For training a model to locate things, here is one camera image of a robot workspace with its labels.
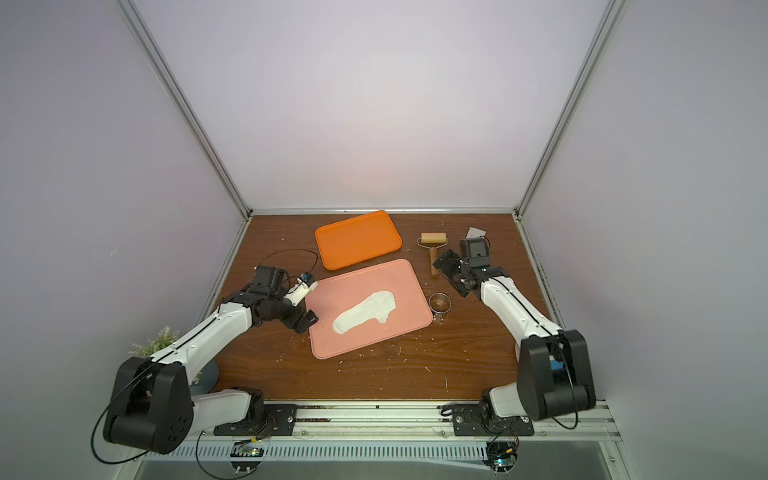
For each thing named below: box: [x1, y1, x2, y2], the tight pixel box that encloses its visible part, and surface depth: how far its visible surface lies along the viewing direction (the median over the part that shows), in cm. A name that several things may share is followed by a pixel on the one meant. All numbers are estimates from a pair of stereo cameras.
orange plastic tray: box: [315, 211, 403, 271], surface depth 113 cm
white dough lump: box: [332, 291, 396, 335], surface depth 93 cm
